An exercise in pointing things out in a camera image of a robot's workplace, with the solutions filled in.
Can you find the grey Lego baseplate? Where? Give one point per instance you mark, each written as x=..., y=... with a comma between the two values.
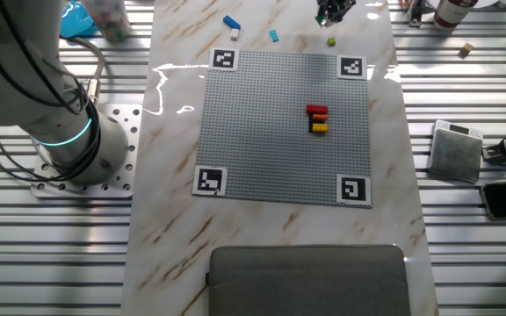
x=279, y=131

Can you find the clear plastic cup with bricks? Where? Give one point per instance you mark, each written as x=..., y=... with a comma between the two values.
x=108, y=22

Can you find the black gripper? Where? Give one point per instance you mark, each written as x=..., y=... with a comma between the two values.
x=336, y=5

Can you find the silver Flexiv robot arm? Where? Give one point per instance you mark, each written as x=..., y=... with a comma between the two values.
x=7, y=66

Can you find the blue Lego brick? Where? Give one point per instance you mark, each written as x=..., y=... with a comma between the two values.
x=232, y=22

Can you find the cyan Lego brick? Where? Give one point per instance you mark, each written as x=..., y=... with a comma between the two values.
x=273, y=36

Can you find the red white bottle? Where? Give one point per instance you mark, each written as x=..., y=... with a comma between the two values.
x=453, y=13

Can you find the orange Lego brick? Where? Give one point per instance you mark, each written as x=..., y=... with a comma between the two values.
x=320, y=117

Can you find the black white ArUco marker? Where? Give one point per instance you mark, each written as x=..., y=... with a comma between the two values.
x=224, y=59
x=209, y=181
x=351, y=67
x=354, y=190

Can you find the small wooden block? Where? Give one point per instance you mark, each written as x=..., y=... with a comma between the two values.
x=466, y=49

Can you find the grey fabric pad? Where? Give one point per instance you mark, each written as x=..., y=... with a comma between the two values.
x=310, y=285

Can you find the white Lego brick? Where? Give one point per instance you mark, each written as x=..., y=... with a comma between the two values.
x=234, y=34

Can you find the silver digital scale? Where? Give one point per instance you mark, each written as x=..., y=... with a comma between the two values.
x=455, y=153

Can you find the red Lego brick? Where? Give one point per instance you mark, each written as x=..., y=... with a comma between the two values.
x=317, y=109

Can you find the small lime Lego brick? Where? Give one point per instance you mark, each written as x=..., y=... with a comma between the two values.
x=331, y=41

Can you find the yellow Lego brick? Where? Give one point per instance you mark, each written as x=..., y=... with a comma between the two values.
x=320, y=128

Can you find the perforated metal robot base plate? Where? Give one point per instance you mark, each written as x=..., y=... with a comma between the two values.
x=125, y=131

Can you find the grey metal bracket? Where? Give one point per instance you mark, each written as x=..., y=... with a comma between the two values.
x=415, y=15

